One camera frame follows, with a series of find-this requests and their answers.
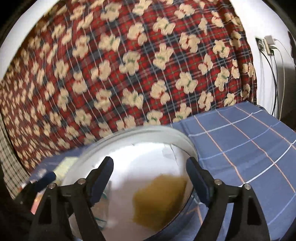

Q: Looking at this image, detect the yellow sponge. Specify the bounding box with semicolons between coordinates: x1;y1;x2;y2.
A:
132;175;187;232

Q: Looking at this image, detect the green white checkered cloth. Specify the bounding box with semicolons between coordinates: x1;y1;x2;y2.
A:
0;117;29;198

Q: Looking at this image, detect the blue plaid tablecloth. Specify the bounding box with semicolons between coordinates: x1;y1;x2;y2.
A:
31;102;295;240

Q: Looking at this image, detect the round metal tin container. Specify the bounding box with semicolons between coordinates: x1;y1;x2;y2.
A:
62;126;197;240

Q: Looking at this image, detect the red plaid bear blanket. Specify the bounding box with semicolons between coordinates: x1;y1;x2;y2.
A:
1;1;257;172

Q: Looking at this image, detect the white charger plug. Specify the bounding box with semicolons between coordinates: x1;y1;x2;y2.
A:
263;35;275;56

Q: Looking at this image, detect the black cable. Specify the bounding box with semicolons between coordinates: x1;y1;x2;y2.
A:
260;49;278;117

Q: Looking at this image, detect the white cable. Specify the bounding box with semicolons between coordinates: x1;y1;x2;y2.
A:
273;39;293;120

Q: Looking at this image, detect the wall power socket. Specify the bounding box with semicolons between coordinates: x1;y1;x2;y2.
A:
255;37;265;52

